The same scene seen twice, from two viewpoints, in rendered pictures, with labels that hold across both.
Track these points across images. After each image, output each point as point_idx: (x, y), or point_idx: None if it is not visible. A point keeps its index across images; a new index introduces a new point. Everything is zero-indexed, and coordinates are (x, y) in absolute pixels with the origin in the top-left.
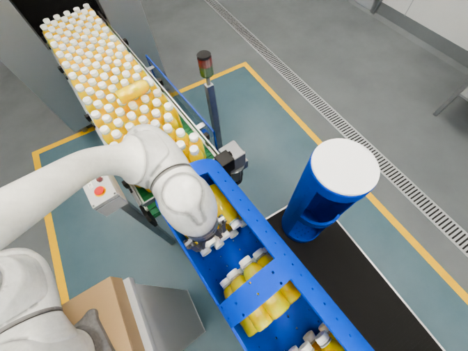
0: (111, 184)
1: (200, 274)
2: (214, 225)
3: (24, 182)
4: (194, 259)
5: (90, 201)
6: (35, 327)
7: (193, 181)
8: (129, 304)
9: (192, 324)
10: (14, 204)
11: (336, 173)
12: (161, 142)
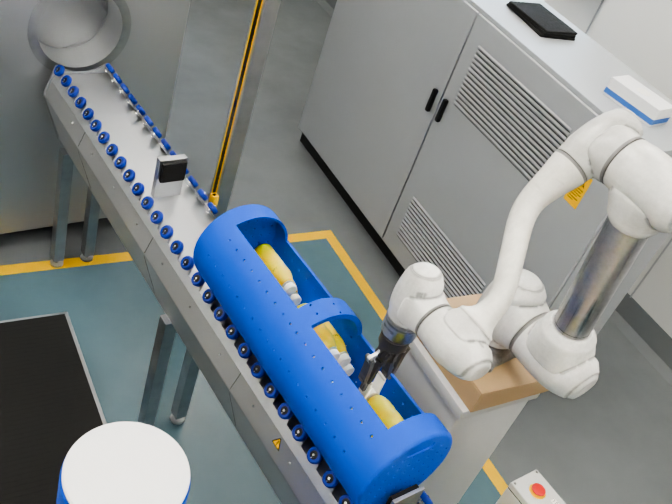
0: (525, 498)
1: None
2: None
3: (515, 243)
4: (386, 393)
5: (543, 479)
6: (518, 315)
7: (419, 272)
8: (453, 384)
9: None
10: (510, 229)
11: (152, 460)
12: (452, 326)
